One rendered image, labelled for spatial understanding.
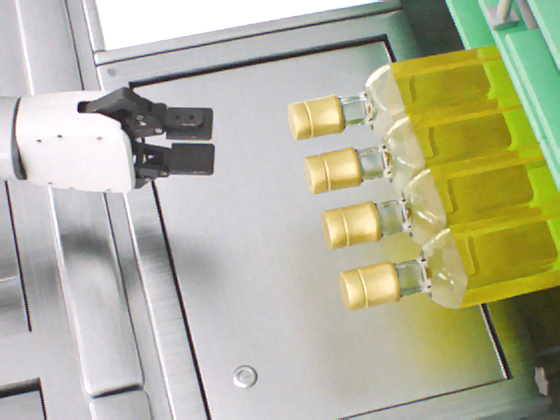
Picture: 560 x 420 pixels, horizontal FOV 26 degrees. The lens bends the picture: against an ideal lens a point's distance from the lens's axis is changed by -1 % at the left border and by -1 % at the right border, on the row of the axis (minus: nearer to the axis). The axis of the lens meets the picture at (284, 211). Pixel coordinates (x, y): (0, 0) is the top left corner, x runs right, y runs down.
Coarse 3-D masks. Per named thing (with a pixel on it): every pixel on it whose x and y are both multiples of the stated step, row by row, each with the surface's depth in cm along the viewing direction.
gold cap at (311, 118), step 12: (336, 96) 110; (288, 108) 110; (300, 108) 109; (312, 108) 109; (324, 108) 109; (336, 108) 109; (288, 120) 111; (300, 120) 108; (312, 120) 109; (324, 120) 109; (336, 120) 109; (300, 132) 109; (312, 132) 109; (324, 132) 110; (336, 132) 110
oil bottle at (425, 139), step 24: (408, 120) 107; (432, 120) 107; (456, 120) 107; (480, 120) 107; (504, 120) 108; (528, 120) 108; (384, 144) 108; (408, 144) 106; (432, 144) 106; (456, 144) 106; (480, 144) 106; (504, 144) 106; (528, 144) 107; (408, 168) 106
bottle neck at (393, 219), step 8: (392, 200) 105; (400, 200) 104; (384, 208) 104; (392, 208) 104; (400, 208) 104; (384, 216) 104; (392, 216) 104; (400, 216) 104; (384, 224) 104; (392, 224) 104; (400, 224) 104; (384, 232) 104; (392, 232) 104; (400, 232) 105
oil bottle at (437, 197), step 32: (480, 160) 105; (512, 160) 105; (544, 160) 105; (416, 192) 103; (448, 192) 103; (480, 192) 103; (512, 192) 103; (544, 192) 103; (416, 224) 103; (448, 224) 103
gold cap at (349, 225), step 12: (360, 204) 104; (372, 204) 104; (324, 216) 103; (336, 216) 103; (348, 216) 103; (360, 216) 103; (372, 216) 103; (324, 228) 105; (336, 228) 103; (348, 228) 103; (360, 228) 103; (372, 228) 103; (336, 240) 103; (348, 240) 103; (360, 240) 104; (372, 240) 104
